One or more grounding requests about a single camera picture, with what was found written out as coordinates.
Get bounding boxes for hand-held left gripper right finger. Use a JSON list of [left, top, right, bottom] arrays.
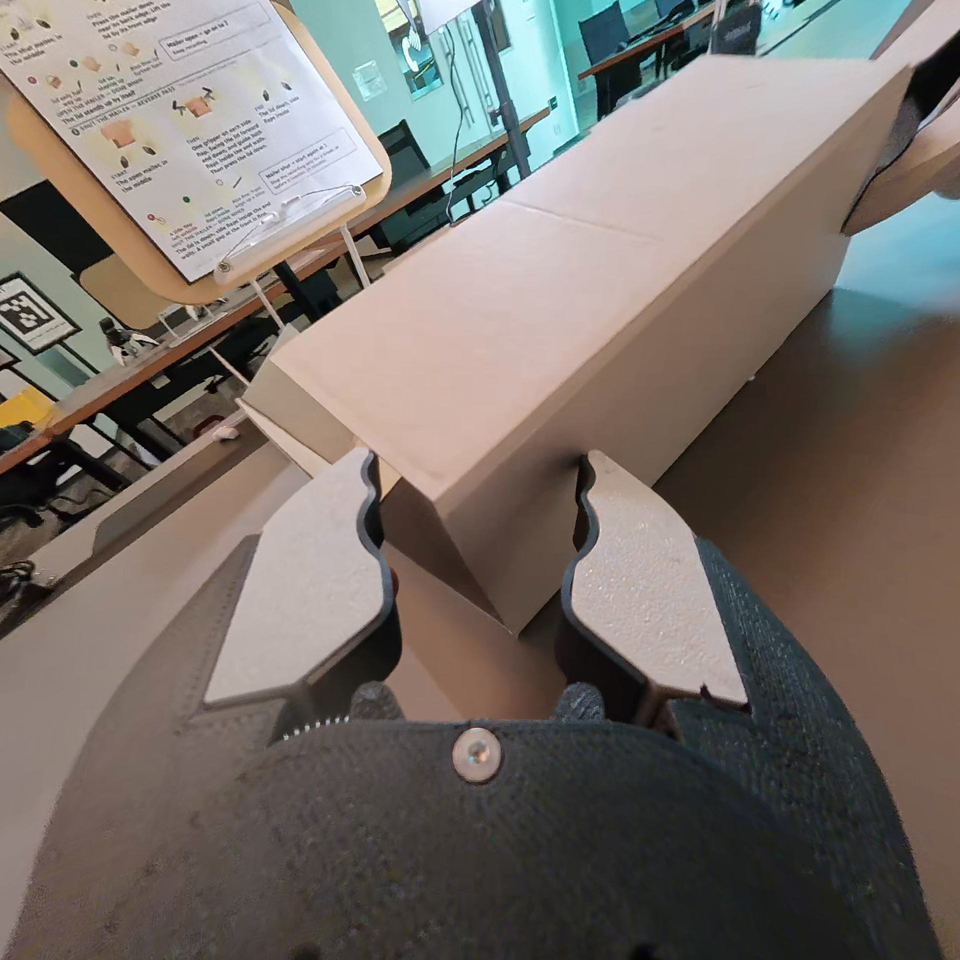
[[553, 450, 753, 729]]

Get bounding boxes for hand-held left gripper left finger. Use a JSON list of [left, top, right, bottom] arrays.
[[201, 447, 405, 725]]

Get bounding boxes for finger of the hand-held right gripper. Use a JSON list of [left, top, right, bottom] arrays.
[[870, 0, 960, 114], [842, 97, 960, 236]]

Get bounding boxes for brown cardboard box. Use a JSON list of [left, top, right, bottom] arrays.
[[234, 54, 918, 639]]

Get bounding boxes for black box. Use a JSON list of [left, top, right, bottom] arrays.
[[712, 0, 759, 55]]

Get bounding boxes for long brown-edged desk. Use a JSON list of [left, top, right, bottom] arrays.
[[0, 108, 552, 481]]

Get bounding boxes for white and black device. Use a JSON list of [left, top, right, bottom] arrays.
[[101, 318, 162, 369]]

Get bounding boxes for black office chair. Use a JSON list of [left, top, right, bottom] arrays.
[[579, 0, 633, 57], [378, 120, 432, 177]]

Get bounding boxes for yellow object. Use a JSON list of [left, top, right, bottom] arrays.
[[0, 386, 57, 430]]

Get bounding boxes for wooden document stand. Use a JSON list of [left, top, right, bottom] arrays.
[[0, 0, 393, 391]]

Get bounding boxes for black pole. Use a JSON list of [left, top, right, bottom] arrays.
[[471, 0, 520, 129]]

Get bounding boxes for printed instruction sheet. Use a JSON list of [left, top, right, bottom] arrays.
[[0, 0, 376, 286]]

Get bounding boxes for black and white wall marker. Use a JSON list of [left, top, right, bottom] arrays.
[[0, 273, 82, 354]]

